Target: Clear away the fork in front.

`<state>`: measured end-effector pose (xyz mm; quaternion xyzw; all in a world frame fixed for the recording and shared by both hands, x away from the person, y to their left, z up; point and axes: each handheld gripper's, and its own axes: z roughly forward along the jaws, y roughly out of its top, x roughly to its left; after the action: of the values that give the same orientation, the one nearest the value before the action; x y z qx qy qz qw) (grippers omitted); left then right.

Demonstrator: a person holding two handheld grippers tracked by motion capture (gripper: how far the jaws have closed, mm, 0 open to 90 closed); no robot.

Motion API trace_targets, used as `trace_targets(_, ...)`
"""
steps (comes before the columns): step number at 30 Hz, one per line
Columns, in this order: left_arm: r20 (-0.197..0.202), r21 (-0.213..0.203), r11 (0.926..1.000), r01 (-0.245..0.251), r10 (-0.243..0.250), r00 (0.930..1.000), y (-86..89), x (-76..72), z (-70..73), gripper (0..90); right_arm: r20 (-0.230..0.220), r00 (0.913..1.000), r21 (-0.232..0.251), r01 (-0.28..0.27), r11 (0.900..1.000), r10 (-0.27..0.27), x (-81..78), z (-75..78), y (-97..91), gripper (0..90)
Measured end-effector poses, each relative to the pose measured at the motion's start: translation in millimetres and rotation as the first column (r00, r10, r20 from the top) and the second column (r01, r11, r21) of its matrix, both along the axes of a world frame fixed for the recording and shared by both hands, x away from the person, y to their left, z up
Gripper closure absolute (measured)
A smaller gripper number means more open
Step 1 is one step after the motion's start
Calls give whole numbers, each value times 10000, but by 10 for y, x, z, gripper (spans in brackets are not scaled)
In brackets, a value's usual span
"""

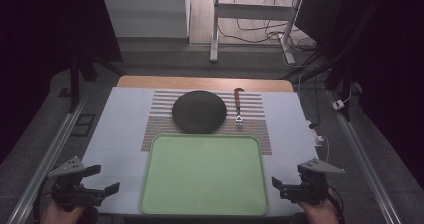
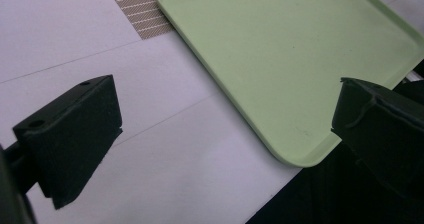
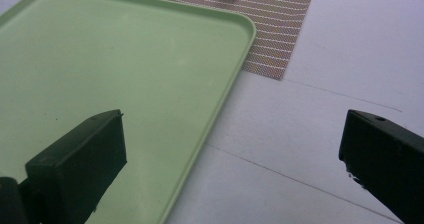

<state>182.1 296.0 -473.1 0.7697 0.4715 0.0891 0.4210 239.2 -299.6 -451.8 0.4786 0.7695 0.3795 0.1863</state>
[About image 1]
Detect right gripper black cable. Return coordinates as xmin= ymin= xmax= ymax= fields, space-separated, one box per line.
xmin=328 ymin=184 xmax=346 ymax=224

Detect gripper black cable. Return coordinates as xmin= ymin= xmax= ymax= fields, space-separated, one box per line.
xmin=32 ymin=175 xmax=54 ymax=224
xmin=328 ymin=184 xmax=346 ymax=224

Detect wooden-handled metal fork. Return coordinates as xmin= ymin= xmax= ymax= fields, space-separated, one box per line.
xmin=233 ymin=87 xmax=246 ymax=129

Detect aluminium floor rail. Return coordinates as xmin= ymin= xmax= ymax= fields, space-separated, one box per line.
xmin=6 ymin=95 xmax=88 ymax=224
xmin=327 ymin=89 xmax=403 ymax=224

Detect person's left hand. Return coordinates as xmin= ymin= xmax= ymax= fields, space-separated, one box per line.
xmin=39 ymin=199 xmax=87 ymax=224

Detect white cabinet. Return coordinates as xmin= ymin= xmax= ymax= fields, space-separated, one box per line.
xmin=100 ymin=0 xmax=191 ymax=39

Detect person's right hand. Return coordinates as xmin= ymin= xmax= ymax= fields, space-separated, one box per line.
xmin=295 ymin=187 xmax=340 ymax=224

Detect black floor cables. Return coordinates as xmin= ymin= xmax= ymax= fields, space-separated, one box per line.
xmin=218 ymin=0 xmax=318 ymax=68

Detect white table cover sheet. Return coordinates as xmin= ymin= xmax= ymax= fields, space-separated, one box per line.
xmin=81 ymin=86 xmax=318 ymax=216

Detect striped woven placemat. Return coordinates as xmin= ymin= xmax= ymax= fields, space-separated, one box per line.
xmin=141 ymin=90 xmax=273 ymax=156

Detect white metal desk frame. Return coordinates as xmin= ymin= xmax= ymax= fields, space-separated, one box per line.
xmin=209 ymin=0 xmax=305 ymax=65

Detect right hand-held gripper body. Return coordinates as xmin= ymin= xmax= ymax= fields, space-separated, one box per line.
xmin=279 ymin=157 xmax=346 ymax=206

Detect black round plate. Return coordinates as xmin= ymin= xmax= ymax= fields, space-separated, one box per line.
xmin=171 ymin=90 xmax=228 ymax=135

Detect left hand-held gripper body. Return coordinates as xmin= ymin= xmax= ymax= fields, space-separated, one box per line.
xmin=47 ymin=155 xmax=107 ymax=212

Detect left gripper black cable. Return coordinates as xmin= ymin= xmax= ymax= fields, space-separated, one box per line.
xmin=32 ymin=175 xmax=54 ymax=224

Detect green plastic tray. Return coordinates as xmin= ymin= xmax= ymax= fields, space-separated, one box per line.
xmin=139 ymin=133 xmax=270 ymax=217

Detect black tripod stand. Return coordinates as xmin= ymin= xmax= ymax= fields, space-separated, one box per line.
xmin=281 ymin=23 xmax=359 ymax=122
xmin=68 ymin=33 xmax=126 ymax=114

